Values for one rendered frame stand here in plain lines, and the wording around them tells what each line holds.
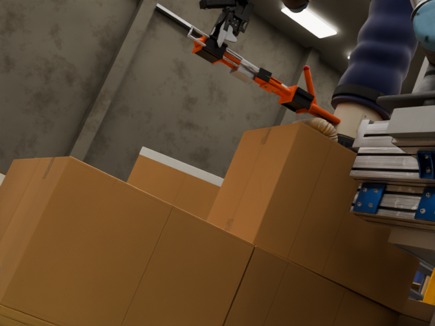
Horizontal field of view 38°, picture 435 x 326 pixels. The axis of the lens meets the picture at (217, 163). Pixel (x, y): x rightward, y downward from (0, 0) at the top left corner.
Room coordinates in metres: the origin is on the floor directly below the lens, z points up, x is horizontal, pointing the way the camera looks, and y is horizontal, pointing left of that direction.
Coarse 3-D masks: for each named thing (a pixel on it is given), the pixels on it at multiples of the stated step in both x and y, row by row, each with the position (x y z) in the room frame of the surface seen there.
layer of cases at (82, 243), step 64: (0, 192) 2.43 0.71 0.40; (64, 192) 1.61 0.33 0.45; (128, 192) 1.67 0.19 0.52; (0, 256) 1.86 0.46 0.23; (64, 256) 1.64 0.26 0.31; (128, 256) 1.70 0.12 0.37; (192, 256) 1.77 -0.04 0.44; (256, 256) 1.85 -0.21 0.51; (64, 320) 1.67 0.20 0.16; (128, 320) 1.73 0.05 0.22; (192, 320) 1.80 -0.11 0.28; (256, 320) 1.88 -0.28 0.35; (320, 320) 1.96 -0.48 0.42; (384, 320) 2.05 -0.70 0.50
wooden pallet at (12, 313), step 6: (0, 306) 1.60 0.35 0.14; (0, 312) 1.60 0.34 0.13; (6, 312) 1.61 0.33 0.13; (12, 312) 1.61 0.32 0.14; (18, 312) 1.62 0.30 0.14; (0, 318) 1.61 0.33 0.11; (6, 318) 1.61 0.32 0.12; (12, 318) 1.62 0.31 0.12; (18, 318) 1.62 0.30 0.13; (24, 318) 1.63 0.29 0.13; (30, 318) 1.63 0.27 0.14; (36, 318) 1.64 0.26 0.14; (0, 324) 1.61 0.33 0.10; (6, 324) 1.61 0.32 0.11; (12, 324) 1.62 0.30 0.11; (18, 324) 1.62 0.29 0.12; (24, 324) 1.63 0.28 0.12; (30, 324) 1.64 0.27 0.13; (36, 324) 1.64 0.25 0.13; (42, 324) 1.65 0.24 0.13; (48, 324) 1.65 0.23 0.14
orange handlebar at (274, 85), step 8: (200, 40) 1.89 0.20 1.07; (232, 56) 1.93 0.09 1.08; (256, 80) 2.01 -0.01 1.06; (272, 80) 1.98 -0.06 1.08; (264, 88) 2.03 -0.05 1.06; (272, 88) 2.00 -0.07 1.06; (280, 88) 2.00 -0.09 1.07; (280, 96) 2.06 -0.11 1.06; (312, 112) 2.09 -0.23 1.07; (320, 112) 2.06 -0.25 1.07; (336, 120) 2.08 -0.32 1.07
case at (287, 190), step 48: (240, 144) 2.20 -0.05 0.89; (288, 144) 1.87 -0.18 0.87; (336, 144) 1.90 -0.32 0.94; (240, 192) 2.05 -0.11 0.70; (288, 192) 1.87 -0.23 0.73; (336, 192) 1.92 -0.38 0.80; (288, 240) 1.89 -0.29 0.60; (336, 240) 1.94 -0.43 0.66; (384, 240) 2.00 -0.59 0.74; (384, 288) 2.03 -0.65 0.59
